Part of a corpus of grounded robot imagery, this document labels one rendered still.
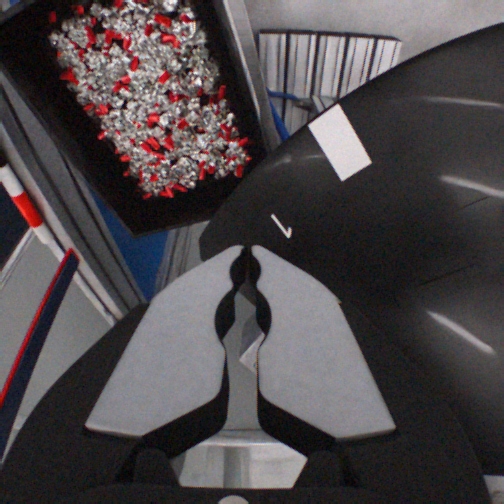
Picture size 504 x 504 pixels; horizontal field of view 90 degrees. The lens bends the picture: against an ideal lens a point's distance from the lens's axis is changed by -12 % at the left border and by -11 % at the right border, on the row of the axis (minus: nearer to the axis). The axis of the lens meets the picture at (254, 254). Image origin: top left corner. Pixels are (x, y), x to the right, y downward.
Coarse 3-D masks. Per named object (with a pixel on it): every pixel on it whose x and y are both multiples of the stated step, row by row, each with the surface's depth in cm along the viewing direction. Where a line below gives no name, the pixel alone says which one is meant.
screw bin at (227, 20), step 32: (32, 0) 14; (64, 0) 18; (224, 0) 18; (0, 32) 16; (32, 32) 19; (224, 32) 16; (0, 64) 16; (32, 64) 19; (32, 96) 19; (64, 96) 22; (64, 128) 22; (96, 128) 26; (256, 128) 21; (96, 160) 26; (96, 192) 25; (128, 192) 30; (192, 192) 32; (224, 192) 30; (128, 224) 29; (160, 224) 30; (192, 224) 29
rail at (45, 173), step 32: (0, 0) 19; (0, 96) 21; (0, 128) 22; (32, 128) 26; (32, 160) 26; (64, 160) 32; (32, 192) 27; (64, 192) 32; (64, 224) 32; (96, 224) 40; (96, 256) 39; (96, 288) 41; (128, 288) 50
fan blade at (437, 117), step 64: (448, 64) 10; (384, 128) 12; (448, 128) 11; (256, 192) 16; (320, 192) 14; (384, 192) 13; (448, 192) 11; (320, 256) 15; (384, 256) 13; (448, 256) 12; (384, 320) 14; (448, 320) 12; (448, 384) 13
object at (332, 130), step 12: (336, 108) 13; (324, 120) 13; (336, 120) 13; (312, 132) 13; (324, 132) 13; (336, 132) 13; (348, 132) 13; (324, 144) 13; (336, 144) 13; (348, 144) 13; (360, 144) 13; (336, 156) 13; (348, 156) 13; (360, 156) 13; (336, 168) 13; (348, 168) 13; (360, 168) 13
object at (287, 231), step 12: (276, 204) 15; (264, 216) 16; (276, 216) 16; (288, 216) 15; (276, 228) 16; (288, 228) 16; (300, 228) 15; (276, 240) 16; (288, 240) 16; (300, 240) 15
